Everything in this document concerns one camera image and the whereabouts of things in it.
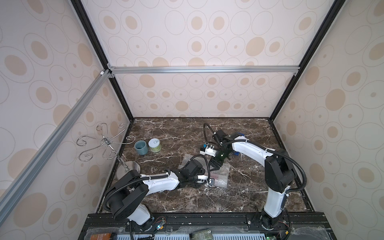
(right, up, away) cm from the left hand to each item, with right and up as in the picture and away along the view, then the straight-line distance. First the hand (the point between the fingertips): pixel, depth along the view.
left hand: (205, 175), depth 86 cm
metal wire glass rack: (-52, +20, -19) cm, 59 cm away
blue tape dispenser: (+12, +23, -20) cm, 33 cm away
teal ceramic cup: (-40, +15, +10) cm, 44 cm away
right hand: (+7, +6, +2) cm, 9 cm away
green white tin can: (-32, +17, +12) cm, 38 cm away
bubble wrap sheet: (+9, 0, -1) cm, 9 cm away
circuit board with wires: (-22, -19, -14) cm, 32 cm away
